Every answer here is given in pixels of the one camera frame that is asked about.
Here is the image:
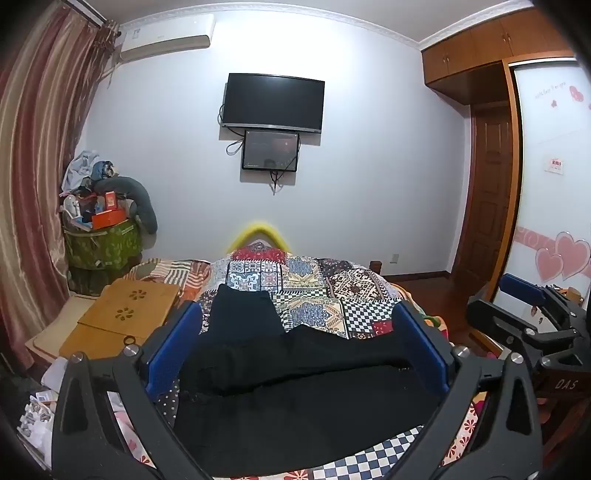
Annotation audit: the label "striped quilt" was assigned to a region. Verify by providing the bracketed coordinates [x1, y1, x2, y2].
[127, 257, 213, 301]

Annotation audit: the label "wooden overhead cabinet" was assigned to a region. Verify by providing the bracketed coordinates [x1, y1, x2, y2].
[421, 8, 578, 104]

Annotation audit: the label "orange box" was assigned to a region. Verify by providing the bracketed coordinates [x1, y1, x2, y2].
[91, 209, 127, 230]

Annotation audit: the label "flat cardboard sheet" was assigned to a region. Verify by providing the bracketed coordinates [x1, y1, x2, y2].
[24, 295, 95, 361]

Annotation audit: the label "wooden lap table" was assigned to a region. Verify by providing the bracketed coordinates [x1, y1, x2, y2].
[59, 278, 181, 360]

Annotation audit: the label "floral bed sheet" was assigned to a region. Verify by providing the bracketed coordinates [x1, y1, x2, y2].
[106, 390, 490, 480]

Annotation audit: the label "white heart-print wardrobe door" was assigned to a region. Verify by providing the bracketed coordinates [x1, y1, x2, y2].
[489, 55, 591, 305]

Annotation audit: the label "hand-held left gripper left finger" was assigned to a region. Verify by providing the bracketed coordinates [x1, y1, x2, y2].
[51, 302, 213, 480]

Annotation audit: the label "black pants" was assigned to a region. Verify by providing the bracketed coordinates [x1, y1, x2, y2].
[173, 323, 446, 477]

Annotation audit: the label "white air conditioner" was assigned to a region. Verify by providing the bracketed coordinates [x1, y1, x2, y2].
[117, 14, 216, 62]

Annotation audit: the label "pile of white papers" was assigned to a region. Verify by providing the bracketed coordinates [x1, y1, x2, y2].
[17, 355, 72, 468]

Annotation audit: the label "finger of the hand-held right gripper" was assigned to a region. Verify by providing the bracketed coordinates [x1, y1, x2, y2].
[466, 284, 578, 358]
[501, 273, 561, 317]

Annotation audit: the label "striped pink curtain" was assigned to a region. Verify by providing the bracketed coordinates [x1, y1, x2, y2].
[0, 4, 116, 370]

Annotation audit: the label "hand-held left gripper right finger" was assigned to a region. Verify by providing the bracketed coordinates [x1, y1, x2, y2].
[392, 302, 544, 480]

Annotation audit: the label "folded dark teal pants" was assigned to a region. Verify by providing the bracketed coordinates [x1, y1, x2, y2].
[209, 284, 286, 344]

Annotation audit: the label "small black wall monitor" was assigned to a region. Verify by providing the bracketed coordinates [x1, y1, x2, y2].
[241, 130, 301, 173]

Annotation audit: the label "black wall television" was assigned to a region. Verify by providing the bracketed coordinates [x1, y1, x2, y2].
[222, 72, 325, 134]

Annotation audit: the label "pile of clothes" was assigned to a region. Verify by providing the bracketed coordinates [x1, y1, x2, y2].
[61, 150, 122, 197]

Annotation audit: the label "patchwork printed blanket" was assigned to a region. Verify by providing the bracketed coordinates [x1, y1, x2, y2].
[154, 244, 455, 480]

